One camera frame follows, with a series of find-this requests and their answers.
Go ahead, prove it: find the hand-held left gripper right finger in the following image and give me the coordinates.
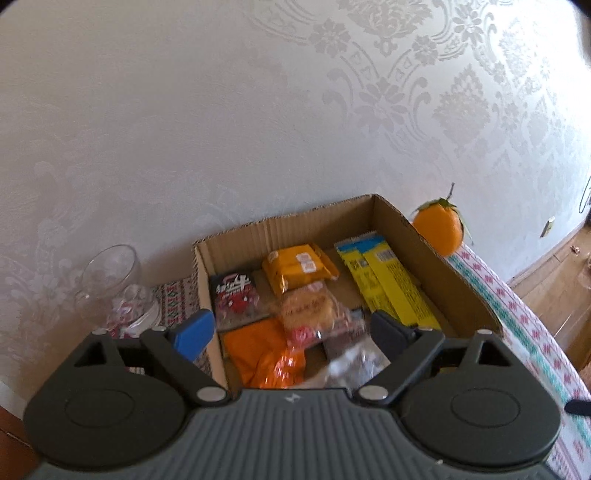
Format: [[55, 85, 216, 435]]
[[353, 310, 518, 407]]

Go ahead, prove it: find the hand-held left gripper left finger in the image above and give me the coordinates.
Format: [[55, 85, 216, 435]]
[[74, 310, 229, 408]]

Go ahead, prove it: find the dark brown snack packet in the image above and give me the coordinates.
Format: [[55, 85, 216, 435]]
[[323, 308, 370, 356]]

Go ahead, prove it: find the yellow green snack packet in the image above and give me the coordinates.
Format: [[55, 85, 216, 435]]
[[360, 233, 444, 330], [335, 237, 402, 326]]

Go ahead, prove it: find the clear plastic wrapper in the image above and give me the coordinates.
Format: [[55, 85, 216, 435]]
[[305, 344, 393, 391]]

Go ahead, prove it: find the black labelled snack packet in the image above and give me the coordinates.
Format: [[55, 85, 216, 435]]
[[209, 271, 266, 332]]

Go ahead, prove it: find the orange plastic snack bag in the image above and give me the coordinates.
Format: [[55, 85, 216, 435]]
[[223, 318, 308, 389]]

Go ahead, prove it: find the red labelled bread packet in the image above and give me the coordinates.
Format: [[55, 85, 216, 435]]
[[276, 281, 352, 349]]

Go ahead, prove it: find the cardboard box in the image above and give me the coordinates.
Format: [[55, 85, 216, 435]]
[[193, 194, 504, 400]]

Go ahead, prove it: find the orange snack packet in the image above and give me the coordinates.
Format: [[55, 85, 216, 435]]
[[262, 243, 340, 296]]

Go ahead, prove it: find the clear glass vase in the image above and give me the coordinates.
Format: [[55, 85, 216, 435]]
[[74, 244, 162, 340]]

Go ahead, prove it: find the orange fruit with leaf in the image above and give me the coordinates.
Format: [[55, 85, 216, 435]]
[[411, 182, 475, 257]]

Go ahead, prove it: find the patterned woven tablecloth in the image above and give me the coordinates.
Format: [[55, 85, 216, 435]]
[[92, 240, 591, 480]]

